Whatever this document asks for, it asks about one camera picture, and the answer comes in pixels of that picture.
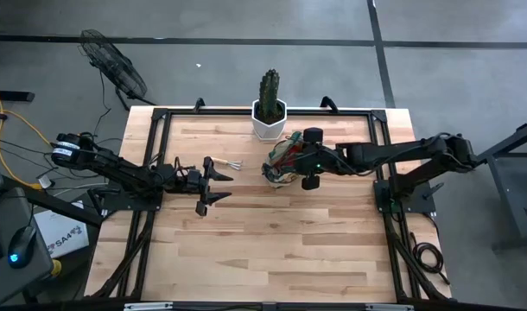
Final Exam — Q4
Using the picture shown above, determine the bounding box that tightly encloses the grey metal table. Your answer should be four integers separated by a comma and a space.
477, 118, 527, 251

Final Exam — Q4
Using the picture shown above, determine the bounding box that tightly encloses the green cactus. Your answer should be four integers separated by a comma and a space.
257, 67, 281, 124

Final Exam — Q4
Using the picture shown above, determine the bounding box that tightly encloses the black aluminium table frame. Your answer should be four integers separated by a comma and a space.
90, 106, 453, 303

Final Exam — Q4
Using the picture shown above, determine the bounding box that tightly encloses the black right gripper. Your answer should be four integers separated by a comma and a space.
295, 127, 347, 192

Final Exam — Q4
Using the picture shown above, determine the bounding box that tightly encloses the yellow cable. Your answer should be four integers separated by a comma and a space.
0, 84, 55, 191

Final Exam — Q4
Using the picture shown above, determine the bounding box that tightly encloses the black floor fan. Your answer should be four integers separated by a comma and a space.
78, 29, 156, 111

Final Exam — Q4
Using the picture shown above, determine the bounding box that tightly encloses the white cardboard box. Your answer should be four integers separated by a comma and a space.
33, 200, 91, 259

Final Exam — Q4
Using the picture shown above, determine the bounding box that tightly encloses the black desk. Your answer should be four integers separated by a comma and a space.
0, 144, 105, 308

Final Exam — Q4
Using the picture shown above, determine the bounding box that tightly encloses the red gardening glove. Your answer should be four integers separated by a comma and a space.
284, 144, 303, 168

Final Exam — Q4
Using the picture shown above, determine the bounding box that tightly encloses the coiled black cable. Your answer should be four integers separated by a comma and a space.
408, 231, 451, 286

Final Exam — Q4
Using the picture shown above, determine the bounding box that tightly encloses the silver metal bracket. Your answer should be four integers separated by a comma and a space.
365, 303, 414, 311
124, 301, 174, 311

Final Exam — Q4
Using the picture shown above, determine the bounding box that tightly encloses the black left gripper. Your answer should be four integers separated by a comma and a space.
172, 155, 235, 217

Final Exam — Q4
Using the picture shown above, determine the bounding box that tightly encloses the black computer mouse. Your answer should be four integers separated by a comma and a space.
7, 225, 38, 270

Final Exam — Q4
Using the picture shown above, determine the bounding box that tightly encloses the white hexagonal plant pot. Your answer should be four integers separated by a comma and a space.
251, 98, 289, 142

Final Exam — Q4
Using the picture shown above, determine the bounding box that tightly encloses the beige green gardening bag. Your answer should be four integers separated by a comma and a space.
262, 130, 310, 190

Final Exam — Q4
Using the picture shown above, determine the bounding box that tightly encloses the hand rake wooden handle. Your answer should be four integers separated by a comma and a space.
212, 155, 244, 172

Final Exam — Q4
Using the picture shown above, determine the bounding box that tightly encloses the black flat floor bar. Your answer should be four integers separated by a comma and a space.
0, 89, 35, 104

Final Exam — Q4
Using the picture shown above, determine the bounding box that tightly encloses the black fan power cable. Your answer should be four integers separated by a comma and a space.
88, 71, 113, 143

